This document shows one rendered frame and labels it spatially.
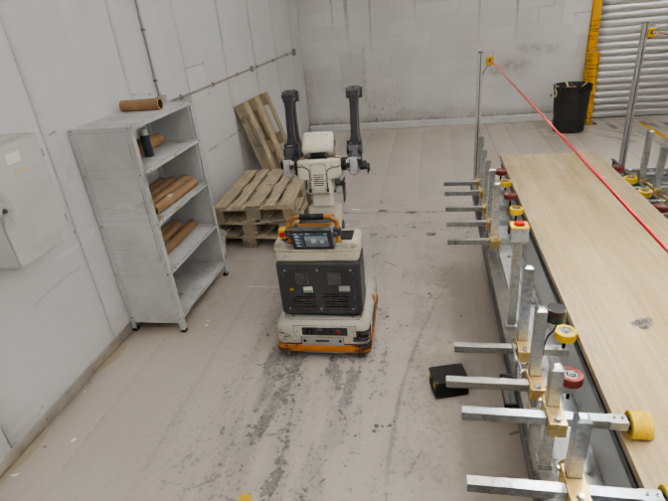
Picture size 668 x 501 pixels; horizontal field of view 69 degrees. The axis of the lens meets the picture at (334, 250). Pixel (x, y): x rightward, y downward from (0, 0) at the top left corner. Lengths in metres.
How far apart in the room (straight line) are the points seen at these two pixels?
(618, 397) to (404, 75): 7.89
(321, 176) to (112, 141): 1.33
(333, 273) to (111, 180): 1.58
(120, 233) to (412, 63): 6.62
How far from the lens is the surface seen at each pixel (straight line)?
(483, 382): 1.88
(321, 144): 3.19
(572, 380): 1.88
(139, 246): 3.68
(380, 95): 9.30
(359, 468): 2.72
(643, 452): 1.72
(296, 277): 3.15
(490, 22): 9.19
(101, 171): 3.58
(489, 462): 2.77
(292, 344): 3.34
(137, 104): 3.91
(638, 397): 1.89
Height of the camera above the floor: 2.10
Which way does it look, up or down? 26 degrees down
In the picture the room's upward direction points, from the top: 6 degrees counter-clockwise
